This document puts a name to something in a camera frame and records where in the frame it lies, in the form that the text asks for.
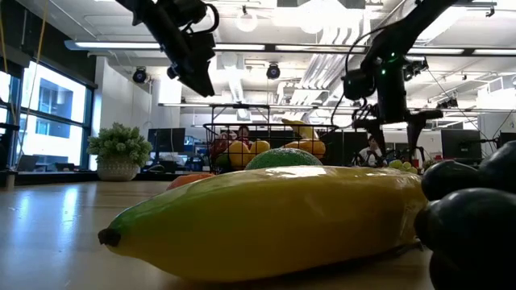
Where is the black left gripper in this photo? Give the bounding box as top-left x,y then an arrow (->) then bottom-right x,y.
167,30 -> 217,98

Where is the black partition panel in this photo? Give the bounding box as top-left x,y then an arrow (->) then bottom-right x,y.
322,130 -> 368,167

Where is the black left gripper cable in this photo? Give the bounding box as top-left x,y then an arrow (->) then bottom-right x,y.
201,2 -> 222,35

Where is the small yellow banana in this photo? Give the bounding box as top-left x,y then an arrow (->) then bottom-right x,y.
281,118 -> 320,141

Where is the long ceiling light bar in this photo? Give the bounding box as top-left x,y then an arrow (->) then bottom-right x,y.
64,39 -> 516,57

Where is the green avocado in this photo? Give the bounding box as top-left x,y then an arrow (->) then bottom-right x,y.
244,147 -> 323,171

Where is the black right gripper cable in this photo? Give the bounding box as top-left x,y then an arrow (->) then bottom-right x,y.
330,23 -> 390,128

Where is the potted green succulent plant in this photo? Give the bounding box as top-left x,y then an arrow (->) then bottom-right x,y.
86,122 -> 154,182

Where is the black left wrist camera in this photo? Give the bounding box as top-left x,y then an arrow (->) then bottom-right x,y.
159,0 -> 210,27

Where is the yellow plastic lemon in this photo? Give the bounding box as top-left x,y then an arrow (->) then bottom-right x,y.
248,139 -> 271,156
227,139 -> 252,169

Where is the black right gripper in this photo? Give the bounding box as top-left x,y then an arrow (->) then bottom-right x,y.
352,74 -> 444,163

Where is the orange yellow mango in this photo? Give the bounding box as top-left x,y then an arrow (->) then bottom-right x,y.
281,139 -> 327,159

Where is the yellow cable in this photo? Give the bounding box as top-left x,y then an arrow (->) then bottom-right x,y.
15,0 -> 50,162

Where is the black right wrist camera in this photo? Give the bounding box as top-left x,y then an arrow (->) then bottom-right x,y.
342,68 -> 378,102

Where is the small orange tangerine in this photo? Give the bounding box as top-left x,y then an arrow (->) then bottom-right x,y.
165,172 -> 217,191

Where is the person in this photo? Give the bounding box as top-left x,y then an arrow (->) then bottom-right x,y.
235,124 -> 253,142
358,135 -> 388,167

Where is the black ceiling spotlight pair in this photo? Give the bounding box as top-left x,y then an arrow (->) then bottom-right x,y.
435,96 -> 460,110

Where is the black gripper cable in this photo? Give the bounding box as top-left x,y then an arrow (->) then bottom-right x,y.
330,23 -> 390,128
201,2 -> 222,35

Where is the black grapes bunch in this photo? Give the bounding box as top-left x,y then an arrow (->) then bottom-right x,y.
414,139 -> 516,290

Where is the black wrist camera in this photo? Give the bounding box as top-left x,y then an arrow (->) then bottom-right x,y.
342,68 -> 378,102
159,0 -> 210,27

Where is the large yellow banana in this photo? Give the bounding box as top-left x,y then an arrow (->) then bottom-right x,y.
98,164 -> 428,283

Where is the grey short post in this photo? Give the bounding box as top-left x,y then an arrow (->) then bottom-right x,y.
2,169 -> 17,190

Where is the black computer monitor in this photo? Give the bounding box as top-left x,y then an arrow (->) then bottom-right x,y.
440,128 -> 483,161
497,130 -> 516,151
148,127 -> 186,154

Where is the large window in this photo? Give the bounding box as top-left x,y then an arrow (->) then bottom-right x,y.
0,60 -> 96,172

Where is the black metal rig frame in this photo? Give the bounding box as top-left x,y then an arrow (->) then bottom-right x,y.
209,103 -> 271,126

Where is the black wire basket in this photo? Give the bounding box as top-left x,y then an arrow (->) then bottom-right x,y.
202,122 -> 339,175

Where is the green grapes bunch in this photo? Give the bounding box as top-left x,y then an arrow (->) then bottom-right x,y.
387,159 -> 420,174

